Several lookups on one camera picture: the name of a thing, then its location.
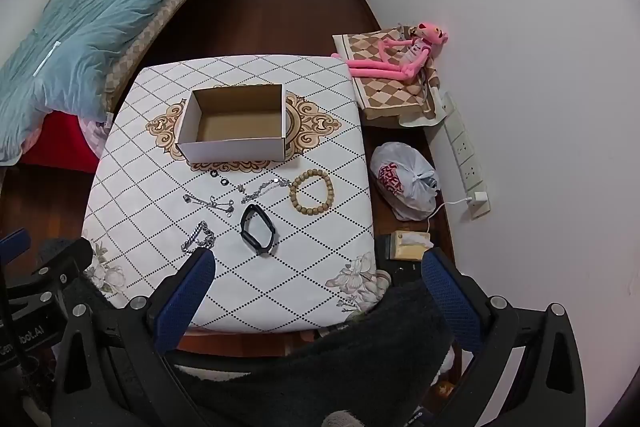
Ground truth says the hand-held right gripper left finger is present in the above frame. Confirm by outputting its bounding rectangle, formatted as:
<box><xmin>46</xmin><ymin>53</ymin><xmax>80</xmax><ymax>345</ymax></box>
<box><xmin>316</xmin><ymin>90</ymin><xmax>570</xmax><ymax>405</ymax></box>
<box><xmin>52</xmin><ymin>248</ymin><xmax>217</xmax><ymax>427</ymax></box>

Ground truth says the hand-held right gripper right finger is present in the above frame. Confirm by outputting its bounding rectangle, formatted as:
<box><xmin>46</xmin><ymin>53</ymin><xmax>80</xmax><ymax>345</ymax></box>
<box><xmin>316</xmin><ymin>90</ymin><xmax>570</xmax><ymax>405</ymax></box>
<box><xmin>421</xmin><ymin>248</ymin><xmax>587</xmax><ymax>427</ymax></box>

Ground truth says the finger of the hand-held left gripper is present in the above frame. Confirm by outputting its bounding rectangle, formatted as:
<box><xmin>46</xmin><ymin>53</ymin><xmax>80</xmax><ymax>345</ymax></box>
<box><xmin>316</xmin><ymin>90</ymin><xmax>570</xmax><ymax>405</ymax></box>
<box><xmin>7</xmin><ymin>237</ymin><xmax>95</xmax><ymax>308</ymax></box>
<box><xmin>0</xmin><ymin>229</ymin><xmax>30</xmax><ymax>293</ymax></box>

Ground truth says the thick silver chain bracelet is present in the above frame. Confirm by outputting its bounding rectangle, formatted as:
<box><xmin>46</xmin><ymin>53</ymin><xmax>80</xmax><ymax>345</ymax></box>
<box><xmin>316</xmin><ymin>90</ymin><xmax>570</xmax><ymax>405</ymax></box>
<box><xmin>181</xmin><ymin>220</ymin><xmax>216</xmax><ymax>254</ymax></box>

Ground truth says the black wristband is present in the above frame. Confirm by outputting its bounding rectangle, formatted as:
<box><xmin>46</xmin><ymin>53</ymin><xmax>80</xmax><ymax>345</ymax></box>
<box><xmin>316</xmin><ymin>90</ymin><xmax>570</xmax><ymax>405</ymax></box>
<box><xmin>239</xmin><ymin>204</ymin><xmax>279</xmax><ymax>257</ymax></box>

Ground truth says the silver charm bracelet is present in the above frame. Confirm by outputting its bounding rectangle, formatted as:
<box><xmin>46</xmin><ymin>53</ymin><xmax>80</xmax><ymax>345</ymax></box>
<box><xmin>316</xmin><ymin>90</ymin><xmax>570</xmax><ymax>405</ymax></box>
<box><xmin>182</xmin><ymin>193</ymin><xmax>236</xmax><ymax>217</ymax></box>

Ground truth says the thin silver bracelet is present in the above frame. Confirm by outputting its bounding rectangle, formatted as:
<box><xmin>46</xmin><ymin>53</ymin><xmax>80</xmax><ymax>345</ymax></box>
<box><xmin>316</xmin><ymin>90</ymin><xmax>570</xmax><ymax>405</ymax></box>
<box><xmin>239</xmin><ymin>177</ymin><xmax>293</xmax><ymax>204</ymax></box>

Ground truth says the wooden bead bracelet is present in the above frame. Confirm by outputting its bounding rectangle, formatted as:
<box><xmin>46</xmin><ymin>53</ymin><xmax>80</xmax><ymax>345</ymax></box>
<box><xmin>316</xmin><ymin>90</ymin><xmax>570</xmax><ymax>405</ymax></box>
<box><xmin>289</xmin><ymin>169</ymin><xmax>334</xmax><ymax>217</ymax></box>

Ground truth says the cardboard box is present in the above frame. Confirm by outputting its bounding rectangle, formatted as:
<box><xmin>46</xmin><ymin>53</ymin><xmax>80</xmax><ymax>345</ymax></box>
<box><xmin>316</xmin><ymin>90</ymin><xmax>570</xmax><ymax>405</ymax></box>
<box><xmin>175</xmin><ymin>83</ymin><xmax>288</xmax><ymax>164</ymax></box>

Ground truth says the tissue box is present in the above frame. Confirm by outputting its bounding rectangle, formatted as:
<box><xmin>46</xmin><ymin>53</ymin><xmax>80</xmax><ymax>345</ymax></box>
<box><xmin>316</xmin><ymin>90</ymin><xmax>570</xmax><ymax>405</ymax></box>
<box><xmin>390</xmin><ymin>230</ymin><xmax>435</xmax><ymax>262</ymax></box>

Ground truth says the red bed sheet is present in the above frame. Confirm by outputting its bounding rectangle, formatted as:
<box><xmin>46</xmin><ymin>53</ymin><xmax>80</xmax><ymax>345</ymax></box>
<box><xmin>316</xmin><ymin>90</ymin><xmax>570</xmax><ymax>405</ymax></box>
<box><xmin>20</xmin><ymin>112</ymin><xmax>101</xmax><ymax>172</ymax></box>

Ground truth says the pink patterned sheet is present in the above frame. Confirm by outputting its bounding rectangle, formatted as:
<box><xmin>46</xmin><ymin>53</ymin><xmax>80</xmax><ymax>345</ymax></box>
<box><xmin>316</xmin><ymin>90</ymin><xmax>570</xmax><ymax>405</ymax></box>
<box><xmin>80</xmin><ymin>117</ymin><xmax>109</xmax><ymax>158</ymax></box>

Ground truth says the white plastic bag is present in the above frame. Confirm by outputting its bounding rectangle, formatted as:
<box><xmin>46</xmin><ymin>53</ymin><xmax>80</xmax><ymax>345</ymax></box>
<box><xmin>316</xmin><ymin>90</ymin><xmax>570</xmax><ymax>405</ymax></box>
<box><xmin>370</xmin><ymin>142</ymin><xmax>441</xmax><ymax>222</ymax></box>

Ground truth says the table with patterned cloth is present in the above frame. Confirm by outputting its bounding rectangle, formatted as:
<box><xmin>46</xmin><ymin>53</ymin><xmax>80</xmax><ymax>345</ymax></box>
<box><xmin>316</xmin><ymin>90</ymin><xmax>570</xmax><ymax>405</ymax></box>
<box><xmin>81</xmin><ymin>55</ymin><xmax>392</xmax><ymax>333</ymax></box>

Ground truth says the black fleece clothing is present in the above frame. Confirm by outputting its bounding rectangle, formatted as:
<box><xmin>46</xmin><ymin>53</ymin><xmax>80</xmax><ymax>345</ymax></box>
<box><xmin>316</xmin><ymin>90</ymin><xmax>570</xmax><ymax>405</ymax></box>
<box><xmin>170</xmin><ymin>279</ymin><xmax>461</xmax><ymax>427</ymax></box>

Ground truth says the white power strip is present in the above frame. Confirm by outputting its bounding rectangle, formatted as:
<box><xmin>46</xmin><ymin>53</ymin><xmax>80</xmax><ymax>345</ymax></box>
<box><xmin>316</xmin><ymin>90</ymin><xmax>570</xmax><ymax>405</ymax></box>
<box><xmin>437</xmin><ymin>92</ymin><xmax>493</xmax><ymax>220</ymax></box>

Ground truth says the blue duvet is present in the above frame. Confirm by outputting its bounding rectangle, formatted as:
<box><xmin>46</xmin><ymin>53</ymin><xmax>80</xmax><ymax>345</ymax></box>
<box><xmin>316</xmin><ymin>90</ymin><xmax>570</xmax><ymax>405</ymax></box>
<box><xmin>0</xmin><ymin>0</ymin><xmax>207</xmax><ymax>165</ymax></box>

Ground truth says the pink plush toy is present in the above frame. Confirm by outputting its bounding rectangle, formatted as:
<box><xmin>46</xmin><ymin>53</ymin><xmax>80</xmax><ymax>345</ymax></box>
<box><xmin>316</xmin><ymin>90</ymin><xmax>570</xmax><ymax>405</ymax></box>
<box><xmin>345</xmin><ymin>22</ymin><xmax>449</xmax><ymax>84</ymax></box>

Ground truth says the white charger cable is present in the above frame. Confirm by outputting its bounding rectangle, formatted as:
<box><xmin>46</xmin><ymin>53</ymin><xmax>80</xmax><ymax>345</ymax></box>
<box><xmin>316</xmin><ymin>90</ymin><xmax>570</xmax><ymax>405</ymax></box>
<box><xmin>425</xmin><ymin>198</ymin><xmax>473</xmax><ymax>235</ymax></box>

